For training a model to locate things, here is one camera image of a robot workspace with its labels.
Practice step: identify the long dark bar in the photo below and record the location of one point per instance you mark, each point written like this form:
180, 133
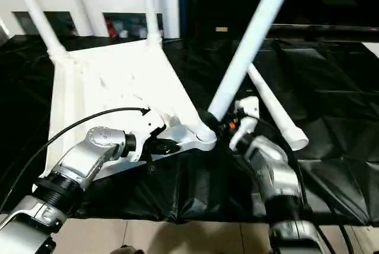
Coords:
325, 29

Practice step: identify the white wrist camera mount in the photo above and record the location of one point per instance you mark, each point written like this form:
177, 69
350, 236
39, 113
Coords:
148, 126
248, 109

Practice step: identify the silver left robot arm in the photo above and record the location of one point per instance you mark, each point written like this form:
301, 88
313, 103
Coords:
86, 153

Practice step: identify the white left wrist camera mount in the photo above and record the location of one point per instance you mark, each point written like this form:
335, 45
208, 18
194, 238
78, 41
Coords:
148, 126

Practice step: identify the white cabinet with glass doors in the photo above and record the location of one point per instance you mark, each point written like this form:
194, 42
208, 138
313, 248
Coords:
89, 2

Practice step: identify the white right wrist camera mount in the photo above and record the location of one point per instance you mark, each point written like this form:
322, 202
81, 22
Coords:
248, 109

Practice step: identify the black mat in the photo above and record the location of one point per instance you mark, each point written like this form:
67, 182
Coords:
325, 103

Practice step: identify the white plastic table leg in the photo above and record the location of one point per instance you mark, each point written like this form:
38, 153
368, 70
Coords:
38, 14
151, 8
254, 38
275, 106

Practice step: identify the white plastic table top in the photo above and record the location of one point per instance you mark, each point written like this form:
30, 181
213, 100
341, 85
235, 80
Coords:
103, 82

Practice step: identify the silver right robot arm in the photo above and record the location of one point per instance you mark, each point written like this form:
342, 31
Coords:
278, 171

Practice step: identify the small tan label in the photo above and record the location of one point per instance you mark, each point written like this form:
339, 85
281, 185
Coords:
221, 29

